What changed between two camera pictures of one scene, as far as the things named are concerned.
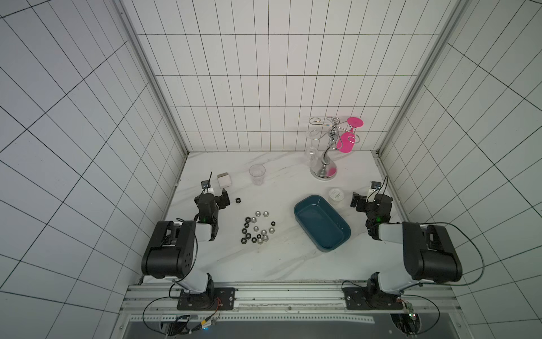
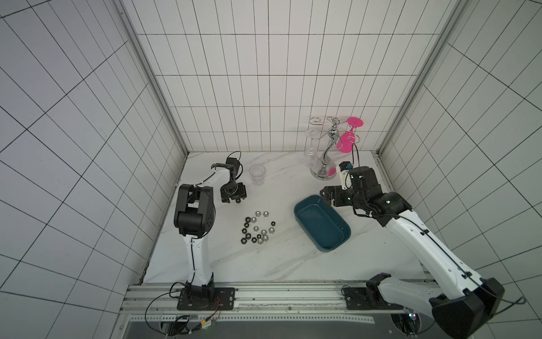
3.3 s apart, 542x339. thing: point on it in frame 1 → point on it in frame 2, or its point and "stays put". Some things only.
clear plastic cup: x=257 y=171 stays put
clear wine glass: x=312 y=156 stays put
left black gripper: x=222 y=203 → x=241 y=193
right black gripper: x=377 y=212 → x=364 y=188
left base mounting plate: x=224 y=299 stays put
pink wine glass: x=346 y=140 stays put
